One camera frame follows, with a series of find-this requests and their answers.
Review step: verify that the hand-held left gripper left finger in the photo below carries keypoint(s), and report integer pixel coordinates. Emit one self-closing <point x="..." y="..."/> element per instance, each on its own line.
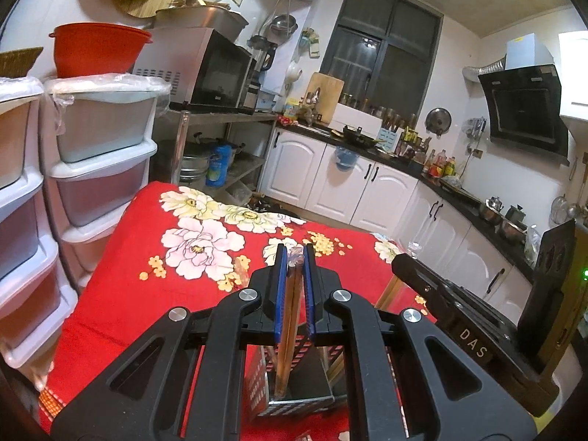
<point x="280" y="294"/>

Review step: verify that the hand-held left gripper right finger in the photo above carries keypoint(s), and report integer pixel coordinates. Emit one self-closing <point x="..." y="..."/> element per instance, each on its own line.
<point x="309" y="294"/>

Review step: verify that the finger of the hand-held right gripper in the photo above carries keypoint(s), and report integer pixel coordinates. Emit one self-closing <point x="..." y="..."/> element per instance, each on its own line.
<point x="418" y="278"/>

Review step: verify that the wooden chopstick pair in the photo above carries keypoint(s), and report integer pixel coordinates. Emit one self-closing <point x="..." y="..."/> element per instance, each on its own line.
<point x="290" y="312"/>
<point x="390" y="291"/>

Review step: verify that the bunch of chopsticks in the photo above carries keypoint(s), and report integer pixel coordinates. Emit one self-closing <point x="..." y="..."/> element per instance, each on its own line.
<point x="243" y="273"/>

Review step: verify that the grey plastic utensil holder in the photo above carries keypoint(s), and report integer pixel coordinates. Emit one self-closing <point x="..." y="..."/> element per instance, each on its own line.
<point x="301" y="408"/>

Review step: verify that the hanging steel utensils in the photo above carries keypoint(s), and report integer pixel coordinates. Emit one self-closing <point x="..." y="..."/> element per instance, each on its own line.
<point x="477" y="128"/>

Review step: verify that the black countertop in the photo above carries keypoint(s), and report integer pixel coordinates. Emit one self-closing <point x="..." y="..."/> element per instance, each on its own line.
<point x="484" y="239"/>

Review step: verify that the white kitchen cabinets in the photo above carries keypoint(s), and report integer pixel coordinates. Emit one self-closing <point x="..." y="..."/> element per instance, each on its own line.
<point x="399" y="193"/>

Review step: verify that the steel gas stove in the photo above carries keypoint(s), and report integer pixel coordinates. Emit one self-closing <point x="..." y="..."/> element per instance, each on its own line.
<point x="459" y="192"/>

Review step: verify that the steel kettle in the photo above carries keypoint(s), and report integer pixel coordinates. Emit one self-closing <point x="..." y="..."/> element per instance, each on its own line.
<point x="491" y="211"/>

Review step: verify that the steel pot with lid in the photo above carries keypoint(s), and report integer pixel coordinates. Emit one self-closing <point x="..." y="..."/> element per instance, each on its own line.
<point x="512" y="230"/>
<point x="513" y="213"/>

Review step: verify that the clear plastic bag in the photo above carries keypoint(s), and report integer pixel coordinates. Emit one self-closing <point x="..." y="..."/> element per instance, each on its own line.
<point x="533" y="243"/>

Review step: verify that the cluster of sauce bottles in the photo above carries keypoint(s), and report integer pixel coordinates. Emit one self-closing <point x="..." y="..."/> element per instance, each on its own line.
<point x="441" y="165"/>

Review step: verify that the light blue knife block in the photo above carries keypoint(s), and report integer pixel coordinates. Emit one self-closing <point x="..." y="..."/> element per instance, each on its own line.
<point x="390" y="140"/>

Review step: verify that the blue hanging waste bin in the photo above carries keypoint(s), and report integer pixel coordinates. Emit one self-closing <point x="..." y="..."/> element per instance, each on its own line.
<point x="345" y="157"/>

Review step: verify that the blue plastic bottle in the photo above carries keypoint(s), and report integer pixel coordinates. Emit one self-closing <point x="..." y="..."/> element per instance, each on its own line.
<point x="218" y="165"/>

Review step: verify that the red floral blanket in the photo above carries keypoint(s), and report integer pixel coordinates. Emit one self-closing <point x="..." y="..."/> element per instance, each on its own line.
<point x="138" y="285"/>

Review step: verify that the large steel stockpot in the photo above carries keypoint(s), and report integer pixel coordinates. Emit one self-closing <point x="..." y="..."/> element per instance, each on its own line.
<point x="197" y="170"/>

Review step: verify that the black wok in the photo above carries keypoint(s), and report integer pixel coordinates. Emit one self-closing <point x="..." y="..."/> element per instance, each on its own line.
<point x="360" y="137"/>

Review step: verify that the round steel pot lid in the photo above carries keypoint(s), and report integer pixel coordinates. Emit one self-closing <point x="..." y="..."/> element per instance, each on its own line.
<point x="438" y="121"/>

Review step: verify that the row of spice jars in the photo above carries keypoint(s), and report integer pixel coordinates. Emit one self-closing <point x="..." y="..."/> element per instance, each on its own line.
<point x="390" y="117"/>

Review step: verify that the white windowsill box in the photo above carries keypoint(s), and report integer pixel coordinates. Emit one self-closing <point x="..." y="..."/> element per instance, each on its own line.
<point x="353" y="117"/>

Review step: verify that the steel kitchen rack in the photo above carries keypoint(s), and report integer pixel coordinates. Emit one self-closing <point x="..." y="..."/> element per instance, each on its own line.
<point x="220" y="119"/>

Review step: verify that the steel faucet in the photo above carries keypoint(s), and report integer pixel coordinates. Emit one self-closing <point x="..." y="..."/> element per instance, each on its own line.
<point x="311" y="99"/>

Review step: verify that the wooden cutting board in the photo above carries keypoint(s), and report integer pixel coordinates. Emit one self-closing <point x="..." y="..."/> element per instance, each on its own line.
<point x="328" y="94"/>

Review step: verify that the black range hood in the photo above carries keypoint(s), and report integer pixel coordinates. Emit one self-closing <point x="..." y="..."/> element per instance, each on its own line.
<point x="523" y="105"/>

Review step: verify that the white hanging scoop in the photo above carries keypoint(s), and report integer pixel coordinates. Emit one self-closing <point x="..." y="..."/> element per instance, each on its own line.
<point x="294" y="73"/>

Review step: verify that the dark framed window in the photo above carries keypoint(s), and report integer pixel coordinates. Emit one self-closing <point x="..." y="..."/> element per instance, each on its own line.
<point x="381" y="50"/>

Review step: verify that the silver microwave oven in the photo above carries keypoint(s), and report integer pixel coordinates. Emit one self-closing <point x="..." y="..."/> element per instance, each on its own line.
<point x="206" y="73"/>

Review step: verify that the black blender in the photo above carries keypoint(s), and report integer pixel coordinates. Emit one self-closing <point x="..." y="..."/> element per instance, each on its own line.
<point x="262" y="57"/>

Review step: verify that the white plastic drawer tower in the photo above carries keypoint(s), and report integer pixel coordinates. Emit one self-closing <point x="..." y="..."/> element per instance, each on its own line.
<point x="101" y="124"/>
<point x="23" y="239"/>

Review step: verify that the hanging kitchen gadgets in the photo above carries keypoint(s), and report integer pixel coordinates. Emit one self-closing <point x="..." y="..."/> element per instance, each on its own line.
<point x="311" y="42"/>

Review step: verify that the hanging steel pot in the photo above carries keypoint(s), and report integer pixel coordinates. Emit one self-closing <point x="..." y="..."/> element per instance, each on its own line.
<point x="282" y="26"/>

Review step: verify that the steel baking pan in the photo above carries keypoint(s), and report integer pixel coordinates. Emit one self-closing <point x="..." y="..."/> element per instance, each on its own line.
<point x="202" y="18"/>

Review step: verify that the red plastic basin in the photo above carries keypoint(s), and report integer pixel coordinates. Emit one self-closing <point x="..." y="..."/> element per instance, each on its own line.
<point x="96" y="50"/>

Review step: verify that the wicker basket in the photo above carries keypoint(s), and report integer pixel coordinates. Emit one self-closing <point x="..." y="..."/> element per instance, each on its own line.
<point x="18" y="62"/>

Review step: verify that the wall power outlet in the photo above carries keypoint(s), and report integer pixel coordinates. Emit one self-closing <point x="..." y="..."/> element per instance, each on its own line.
<point x="476" y="151"/>

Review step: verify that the silver vent duct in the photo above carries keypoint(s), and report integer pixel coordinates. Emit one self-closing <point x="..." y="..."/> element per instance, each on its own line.
<point x="482" y="70"/>

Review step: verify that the white wall cabinet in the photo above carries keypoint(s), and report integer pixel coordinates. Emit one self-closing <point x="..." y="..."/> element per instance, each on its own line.
<point x="574" y="78"/>

